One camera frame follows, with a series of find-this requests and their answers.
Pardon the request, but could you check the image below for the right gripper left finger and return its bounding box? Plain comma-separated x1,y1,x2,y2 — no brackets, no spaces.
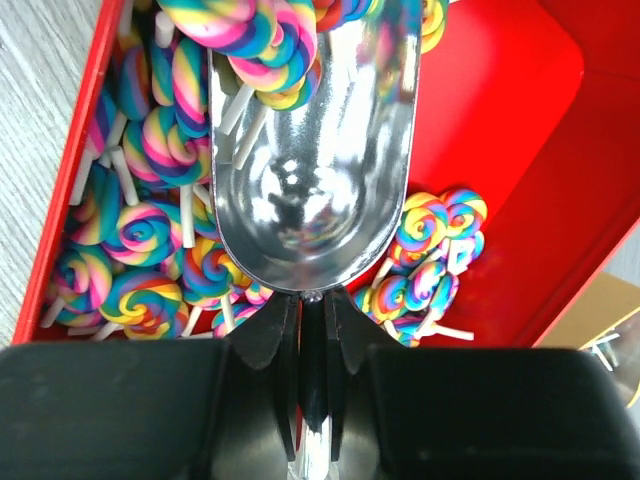
1,294,299,479

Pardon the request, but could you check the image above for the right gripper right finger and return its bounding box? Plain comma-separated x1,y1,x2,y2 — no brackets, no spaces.
324,290,639,479

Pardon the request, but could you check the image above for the silver metal scoop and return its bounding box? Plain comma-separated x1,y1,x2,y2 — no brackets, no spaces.
211,1,422,479

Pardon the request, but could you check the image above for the gold rectangular tin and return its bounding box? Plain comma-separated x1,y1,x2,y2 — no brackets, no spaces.
536,273,639,407

